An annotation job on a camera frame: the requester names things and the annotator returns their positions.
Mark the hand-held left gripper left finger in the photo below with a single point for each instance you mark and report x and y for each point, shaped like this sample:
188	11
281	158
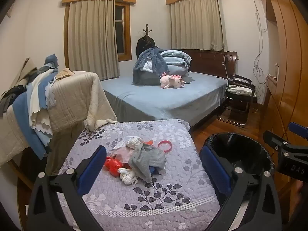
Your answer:
92	170

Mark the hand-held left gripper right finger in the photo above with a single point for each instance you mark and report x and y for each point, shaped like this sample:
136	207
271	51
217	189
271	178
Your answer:
214	170

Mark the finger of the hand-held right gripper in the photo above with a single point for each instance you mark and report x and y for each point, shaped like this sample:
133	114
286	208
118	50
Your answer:
273	138
298	127

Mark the bin with black bag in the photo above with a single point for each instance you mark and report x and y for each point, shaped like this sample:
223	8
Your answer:
240	149

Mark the red plastic bag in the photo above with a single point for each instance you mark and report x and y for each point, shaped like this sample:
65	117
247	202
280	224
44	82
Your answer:
112	164

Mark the pink cloth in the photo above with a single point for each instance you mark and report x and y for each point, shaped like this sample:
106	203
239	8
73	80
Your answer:
121	155

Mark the white crumpled tissue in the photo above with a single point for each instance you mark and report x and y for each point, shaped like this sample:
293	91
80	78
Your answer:
127	176

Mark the olive hanging cloth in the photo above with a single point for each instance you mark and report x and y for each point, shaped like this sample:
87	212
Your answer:
65	146

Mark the black metal chair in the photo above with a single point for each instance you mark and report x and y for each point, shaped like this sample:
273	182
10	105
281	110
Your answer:
238	103

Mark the purple floral quilt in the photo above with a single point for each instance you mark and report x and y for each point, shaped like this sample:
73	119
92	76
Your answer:
168	197

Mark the pale chair cushion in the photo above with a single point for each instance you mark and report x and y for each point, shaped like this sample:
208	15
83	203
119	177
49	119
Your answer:
240	90

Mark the small blue object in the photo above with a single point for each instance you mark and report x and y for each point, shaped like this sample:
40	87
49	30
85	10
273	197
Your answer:
155	170

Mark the wooden wardrobe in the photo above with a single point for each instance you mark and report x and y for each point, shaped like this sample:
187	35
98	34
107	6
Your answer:
288	57

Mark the beige quilted blanket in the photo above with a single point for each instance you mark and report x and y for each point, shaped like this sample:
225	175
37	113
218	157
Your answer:
77	96

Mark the blue white scalloped cloths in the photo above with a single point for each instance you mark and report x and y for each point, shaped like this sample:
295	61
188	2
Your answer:
36	108

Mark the bed with blue sheet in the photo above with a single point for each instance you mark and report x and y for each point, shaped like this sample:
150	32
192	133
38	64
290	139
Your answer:
173	96

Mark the dark wooden headboard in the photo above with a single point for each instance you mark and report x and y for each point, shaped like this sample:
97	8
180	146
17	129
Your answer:
211	61

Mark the pink plush toy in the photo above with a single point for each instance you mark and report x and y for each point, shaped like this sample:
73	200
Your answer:
172	81

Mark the tan crumpled cloth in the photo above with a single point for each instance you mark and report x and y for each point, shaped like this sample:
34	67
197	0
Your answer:
63	73

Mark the dark grey cloth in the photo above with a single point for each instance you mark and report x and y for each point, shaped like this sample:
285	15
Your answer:
8	97

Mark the stack of folded blue bedding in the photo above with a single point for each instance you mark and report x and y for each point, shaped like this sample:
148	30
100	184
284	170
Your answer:
178	62

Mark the blue-grey cloth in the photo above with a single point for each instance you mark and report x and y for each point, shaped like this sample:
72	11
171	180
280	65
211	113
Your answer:
51	61

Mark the blue-grey fleece robe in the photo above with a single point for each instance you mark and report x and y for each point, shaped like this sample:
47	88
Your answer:
154	61

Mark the beige curtain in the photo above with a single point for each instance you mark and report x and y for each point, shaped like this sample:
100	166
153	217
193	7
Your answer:
197	22
92	38

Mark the dark hanging coat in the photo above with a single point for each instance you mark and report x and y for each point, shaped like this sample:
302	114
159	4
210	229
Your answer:
142	47

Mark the wooden framed window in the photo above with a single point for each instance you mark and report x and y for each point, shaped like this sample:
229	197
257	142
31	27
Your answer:
121	32

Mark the wooden coat rack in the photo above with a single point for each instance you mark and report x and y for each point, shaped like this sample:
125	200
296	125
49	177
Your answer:
146	32

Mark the wooden furniture frame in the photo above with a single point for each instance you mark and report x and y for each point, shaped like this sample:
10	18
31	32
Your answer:
21	173

